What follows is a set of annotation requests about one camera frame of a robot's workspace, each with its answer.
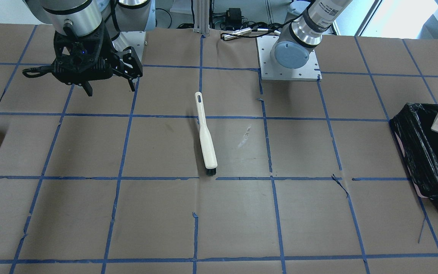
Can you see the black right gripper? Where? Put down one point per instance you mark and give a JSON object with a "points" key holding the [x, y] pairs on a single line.
{"points": [[107, 46]]}

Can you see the beige hand brush black bristles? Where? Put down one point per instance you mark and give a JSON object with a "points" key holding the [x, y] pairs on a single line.
{"points": [[206, 142]]}

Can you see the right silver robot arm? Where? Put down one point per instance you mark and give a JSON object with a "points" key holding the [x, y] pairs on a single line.
{"points": [[76, 18]]}

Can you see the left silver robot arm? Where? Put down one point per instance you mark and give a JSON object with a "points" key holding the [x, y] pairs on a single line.
{"points": [[303, 31]]}

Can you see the bin with black bag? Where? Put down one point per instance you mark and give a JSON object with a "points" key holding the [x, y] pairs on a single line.
{"points": [[419, 143]]}

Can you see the black power adapter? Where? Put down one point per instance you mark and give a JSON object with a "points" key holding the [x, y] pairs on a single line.
{"points": [[233, 18]]}

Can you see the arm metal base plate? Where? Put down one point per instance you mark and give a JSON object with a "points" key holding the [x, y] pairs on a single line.
{"points": [[286, 60], [136, 39]]}

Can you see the aluminium frame post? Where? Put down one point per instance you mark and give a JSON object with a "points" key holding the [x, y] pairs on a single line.
{"points": [[201, 12]]}

